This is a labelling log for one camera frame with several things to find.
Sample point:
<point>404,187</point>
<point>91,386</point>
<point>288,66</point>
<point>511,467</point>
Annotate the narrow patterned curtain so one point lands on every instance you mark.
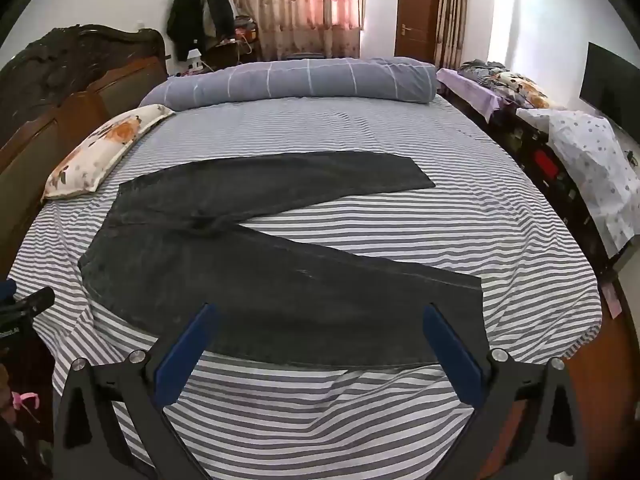
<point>451,10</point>

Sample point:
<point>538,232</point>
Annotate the rolled grey checked quilt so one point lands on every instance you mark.
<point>300,80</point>

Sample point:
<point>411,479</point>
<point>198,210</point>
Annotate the dark wooden side table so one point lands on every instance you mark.
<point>230,52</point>

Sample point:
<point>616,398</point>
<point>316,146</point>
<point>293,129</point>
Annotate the floral pillow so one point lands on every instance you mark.
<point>100,147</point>

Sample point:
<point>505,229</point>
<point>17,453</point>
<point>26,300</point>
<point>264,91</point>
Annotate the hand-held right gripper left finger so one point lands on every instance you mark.
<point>185,355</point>

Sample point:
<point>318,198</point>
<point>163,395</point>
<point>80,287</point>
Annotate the grey jacket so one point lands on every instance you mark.
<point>217,7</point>

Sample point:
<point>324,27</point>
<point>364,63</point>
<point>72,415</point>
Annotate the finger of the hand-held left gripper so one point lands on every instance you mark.
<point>32,304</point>

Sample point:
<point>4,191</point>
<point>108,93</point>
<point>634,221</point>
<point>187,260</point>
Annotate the white polka dot cloth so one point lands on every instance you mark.
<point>590,160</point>

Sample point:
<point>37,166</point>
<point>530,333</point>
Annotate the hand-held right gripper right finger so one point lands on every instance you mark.
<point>452,355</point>

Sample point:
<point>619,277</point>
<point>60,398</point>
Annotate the brown wooden door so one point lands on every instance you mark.
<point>417,10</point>

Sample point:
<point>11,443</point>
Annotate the dark grey denim pants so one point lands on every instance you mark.
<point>260,280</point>

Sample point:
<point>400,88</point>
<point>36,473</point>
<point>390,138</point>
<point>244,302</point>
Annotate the patterned pink window curtain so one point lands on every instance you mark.
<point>300,5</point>

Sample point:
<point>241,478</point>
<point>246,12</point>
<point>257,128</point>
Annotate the black jacket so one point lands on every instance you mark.
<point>184,20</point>

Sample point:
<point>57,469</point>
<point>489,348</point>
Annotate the carved wooden headboard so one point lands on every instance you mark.
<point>55,100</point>

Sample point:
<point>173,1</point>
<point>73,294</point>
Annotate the lavender cloth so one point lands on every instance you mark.
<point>467,87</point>

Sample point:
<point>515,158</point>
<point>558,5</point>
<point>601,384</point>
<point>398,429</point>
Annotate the black flat screen television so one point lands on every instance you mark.
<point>612,87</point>

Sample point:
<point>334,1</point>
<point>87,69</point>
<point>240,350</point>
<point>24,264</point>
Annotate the dark low cabinet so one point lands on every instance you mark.
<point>555,180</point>

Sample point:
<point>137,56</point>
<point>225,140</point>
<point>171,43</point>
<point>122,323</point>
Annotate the pink ribbon bow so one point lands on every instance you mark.
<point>27,400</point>

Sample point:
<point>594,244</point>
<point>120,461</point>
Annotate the floral folded blanket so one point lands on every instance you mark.
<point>510,82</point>

